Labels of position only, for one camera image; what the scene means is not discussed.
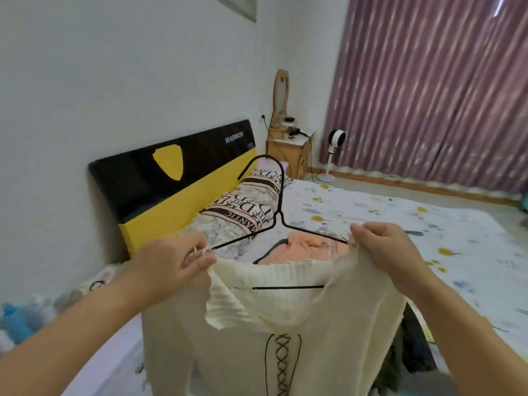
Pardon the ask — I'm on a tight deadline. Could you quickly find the person's left hand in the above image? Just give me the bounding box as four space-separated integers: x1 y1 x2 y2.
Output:
119 233 217 311

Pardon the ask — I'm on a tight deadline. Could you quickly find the person's right hand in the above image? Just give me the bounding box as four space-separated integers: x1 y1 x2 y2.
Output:
349 221 429 300

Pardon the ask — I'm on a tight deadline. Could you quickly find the peach blazer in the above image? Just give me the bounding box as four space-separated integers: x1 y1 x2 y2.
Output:
257 230 349 267

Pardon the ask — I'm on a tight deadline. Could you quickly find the cream lace-up knit sweater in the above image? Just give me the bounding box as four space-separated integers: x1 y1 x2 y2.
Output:
140 239 407 396

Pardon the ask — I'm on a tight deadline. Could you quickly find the black wire hanger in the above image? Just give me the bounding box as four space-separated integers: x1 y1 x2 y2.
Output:
206 155 351 290

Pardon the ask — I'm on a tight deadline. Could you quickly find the person's right forearm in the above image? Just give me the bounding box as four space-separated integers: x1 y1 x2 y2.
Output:
404 263 528 396

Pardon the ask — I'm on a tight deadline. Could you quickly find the person's left forearm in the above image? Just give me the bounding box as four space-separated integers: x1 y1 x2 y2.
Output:
0 278 156 396

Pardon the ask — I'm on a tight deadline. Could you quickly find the white leaf print quilt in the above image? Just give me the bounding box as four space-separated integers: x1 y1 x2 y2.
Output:
247 177 528 367

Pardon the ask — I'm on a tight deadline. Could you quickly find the white printed pouch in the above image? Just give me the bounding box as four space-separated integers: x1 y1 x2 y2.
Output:
78 267 118 295

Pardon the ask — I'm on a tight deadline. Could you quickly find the yellow black bed headboard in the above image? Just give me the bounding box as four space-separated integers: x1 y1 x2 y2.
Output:
89 119 257 256

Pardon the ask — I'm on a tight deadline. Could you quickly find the black white printed pillow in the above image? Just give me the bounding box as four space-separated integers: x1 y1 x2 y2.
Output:
181 189 285 260
243 168 296 199

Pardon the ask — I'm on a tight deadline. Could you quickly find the white standing fan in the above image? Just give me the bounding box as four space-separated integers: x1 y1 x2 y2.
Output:
316 129 347 184

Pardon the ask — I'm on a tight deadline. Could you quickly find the white plastic bottle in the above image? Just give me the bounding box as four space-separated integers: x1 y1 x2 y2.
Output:
24 296 58 326

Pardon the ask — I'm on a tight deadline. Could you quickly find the wooden cabinet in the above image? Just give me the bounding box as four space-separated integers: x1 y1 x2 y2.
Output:
266 127 314 180

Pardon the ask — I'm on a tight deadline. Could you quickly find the blue plastic bottle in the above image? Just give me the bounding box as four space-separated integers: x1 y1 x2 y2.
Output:
0 302 32 343

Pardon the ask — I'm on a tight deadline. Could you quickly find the purple curtain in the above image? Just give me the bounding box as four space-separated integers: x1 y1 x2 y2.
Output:
320 0 528 194

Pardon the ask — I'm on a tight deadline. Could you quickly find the wooden framed mirror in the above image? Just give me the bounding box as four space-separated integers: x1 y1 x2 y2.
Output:
272 69 290 120

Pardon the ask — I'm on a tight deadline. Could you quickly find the black power cable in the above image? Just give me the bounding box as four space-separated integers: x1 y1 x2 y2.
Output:
262 118 292 166

